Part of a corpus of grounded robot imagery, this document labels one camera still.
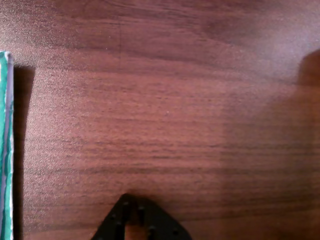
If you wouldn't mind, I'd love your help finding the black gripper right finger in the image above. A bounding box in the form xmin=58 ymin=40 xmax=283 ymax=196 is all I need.
xmin=134 ymin=196 xmax=194 ymax=240

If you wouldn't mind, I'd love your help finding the green rectangular box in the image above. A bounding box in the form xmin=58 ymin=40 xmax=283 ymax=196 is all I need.
xmin=0 ymin=51 xmax=15 ymax=240

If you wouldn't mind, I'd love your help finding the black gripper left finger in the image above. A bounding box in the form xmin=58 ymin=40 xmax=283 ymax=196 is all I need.
xmin=90 ymin=193 xmax=138 ymax=240

